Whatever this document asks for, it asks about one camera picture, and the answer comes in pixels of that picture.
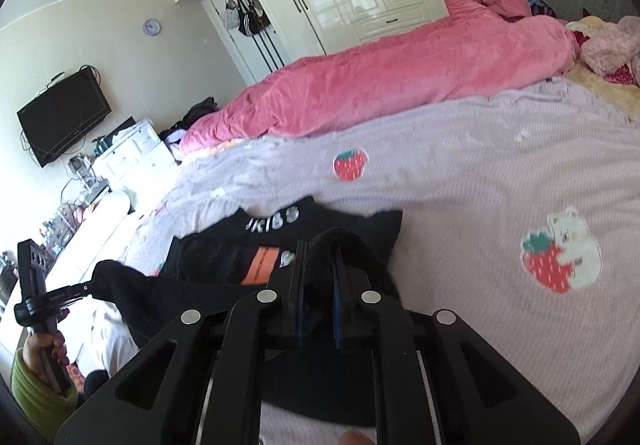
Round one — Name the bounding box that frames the black sweater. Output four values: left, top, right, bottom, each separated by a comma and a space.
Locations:
92, 196, 406, 428

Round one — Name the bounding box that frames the pink duvet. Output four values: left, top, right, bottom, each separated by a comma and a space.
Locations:
179, 0, 586, 156

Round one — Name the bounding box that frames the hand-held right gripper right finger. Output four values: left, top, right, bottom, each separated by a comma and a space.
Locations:
332, 245, 583, 445

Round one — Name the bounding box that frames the dark clothes pile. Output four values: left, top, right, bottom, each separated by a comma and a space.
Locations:
160, 96, 218, 146

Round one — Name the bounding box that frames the pink fluffy garment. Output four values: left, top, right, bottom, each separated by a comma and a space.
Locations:
580, 15, 640, 78

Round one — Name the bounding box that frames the red patterned cloth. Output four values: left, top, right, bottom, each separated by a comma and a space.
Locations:
602, 65, 640, 86

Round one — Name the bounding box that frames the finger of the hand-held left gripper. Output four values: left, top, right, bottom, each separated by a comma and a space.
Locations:
46, 280, 97, 309

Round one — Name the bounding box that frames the white dresser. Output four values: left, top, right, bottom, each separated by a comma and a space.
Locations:
92, 119, 178, 196

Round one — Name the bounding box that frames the beige fleece blanket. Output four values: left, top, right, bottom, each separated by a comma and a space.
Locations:
565, 17, 640, 126

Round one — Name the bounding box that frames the white desk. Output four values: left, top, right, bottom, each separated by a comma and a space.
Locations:
0, 190, 138, 361

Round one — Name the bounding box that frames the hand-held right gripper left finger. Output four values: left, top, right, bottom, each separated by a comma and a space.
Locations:
54, 240, 308, 445

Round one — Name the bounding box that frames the person's left forearm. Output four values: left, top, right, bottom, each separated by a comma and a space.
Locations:
10, 347, 81, 441

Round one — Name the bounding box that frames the person's left hand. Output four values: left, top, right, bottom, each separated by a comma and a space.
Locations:
22, 327, 71, 386

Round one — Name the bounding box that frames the lilac strawberry print bed sheet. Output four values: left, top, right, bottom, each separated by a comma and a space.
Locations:
107, 75, 640, 445

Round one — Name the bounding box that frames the white door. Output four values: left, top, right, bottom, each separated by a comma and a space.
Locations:
201, 0, 291, 86

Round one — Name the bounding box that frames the black wall television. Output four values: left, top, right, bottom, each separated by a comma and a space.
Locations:
16, 70, 112, 169

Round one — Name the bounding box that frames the dark patterned cloth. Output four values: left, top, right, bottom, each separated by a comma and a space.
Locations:
517, 0, 556, 18

